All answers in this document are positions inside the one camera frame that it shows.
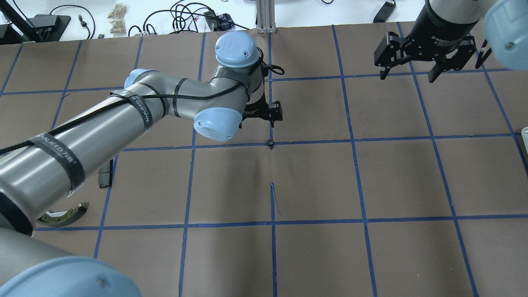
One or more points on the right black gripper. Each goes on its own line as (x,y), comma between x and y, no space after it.
(438,25)

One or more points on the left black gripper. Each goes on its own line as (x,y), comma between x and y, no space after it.
(274,112)

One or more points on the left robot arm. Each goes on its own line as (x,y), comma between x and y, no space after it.
(39,172)

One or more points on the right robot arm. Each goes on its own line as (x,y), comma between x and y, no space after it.
(500,28)

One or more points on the black power adapter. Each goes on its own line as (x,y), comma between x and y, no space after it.
(385,12)

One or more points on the black brake pad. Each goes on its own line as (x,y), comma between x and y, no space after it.
(105,175)

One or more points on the bag of small parts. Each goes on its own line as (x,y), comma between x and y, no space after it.
(116,19)

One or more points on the olive brake shoe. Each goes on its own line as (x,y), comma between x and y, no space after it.
(63,218)

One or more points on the black monitor stand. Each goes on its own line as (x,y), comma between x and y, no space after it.
(41,28)

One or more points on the aluminium frame post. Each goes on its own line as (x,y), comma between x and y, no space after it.
(265,16)

